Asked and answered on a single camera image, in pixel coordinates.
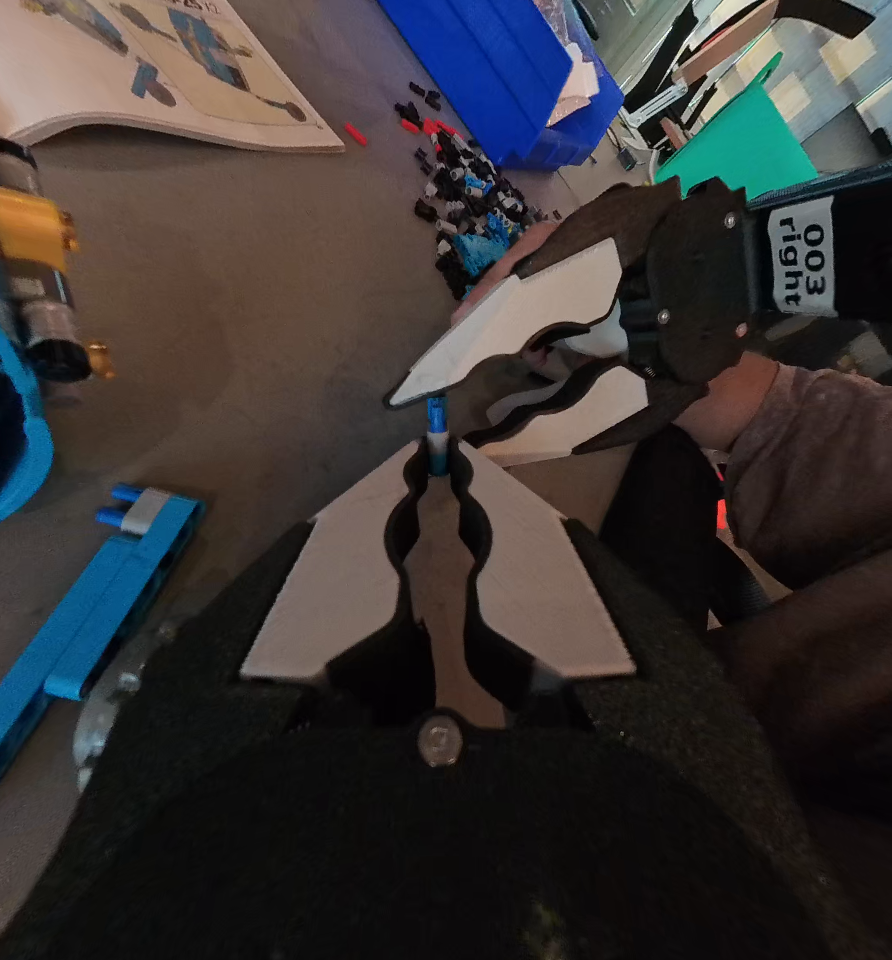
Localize blue beam with black pins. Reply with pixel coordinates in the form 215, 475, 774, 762
0, 558, 158, 826

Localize grey desk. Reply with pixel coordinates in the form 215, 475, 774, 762
0, 0, 664, 960

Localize clear plastic bags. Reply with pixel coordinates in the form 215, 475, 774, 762
536, 0, 604, 129

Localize instruction booklet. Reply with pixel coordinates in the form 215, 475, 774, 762
0, 0, 345, 155

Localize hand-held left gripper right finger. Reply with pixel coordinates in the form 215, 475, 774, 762
449, 438, 636, 682

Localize brown and black chair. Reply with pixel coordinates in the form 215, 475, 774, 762
671, 0, 878, 85

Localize blue brick-built toy model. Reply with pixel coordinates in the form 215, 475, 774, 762
0, 135, 117, 526

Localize person's right forearm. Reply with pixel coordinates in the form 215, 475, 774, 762
716, 360, 892, 594

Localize person's right hand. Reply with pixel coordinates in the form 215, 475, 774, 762
449, 219, 784, 454

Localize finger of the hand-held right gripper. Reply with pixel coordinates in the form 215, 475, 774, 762
384, 237, 628, 412
462, 358, 651, 468

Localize person's brown clothing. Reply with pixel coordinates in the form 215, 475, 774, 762
708, 570, 892, 960

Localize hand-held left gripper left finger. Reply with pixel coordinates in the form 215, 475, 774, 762
239, 437, 438, 682

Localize teal plastic panel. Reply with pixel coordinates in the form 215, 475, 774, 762
652, 51, 818, 198

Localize blue plastic bin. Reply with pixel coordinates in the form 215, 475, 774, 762
377, 0, 625, 172

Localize pile of small building bricks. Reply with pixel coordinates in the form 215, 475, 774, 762
395, 81, 563, 301

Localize black perforated chair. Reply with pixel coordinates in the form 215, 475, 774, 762
599, 423, 792, 631

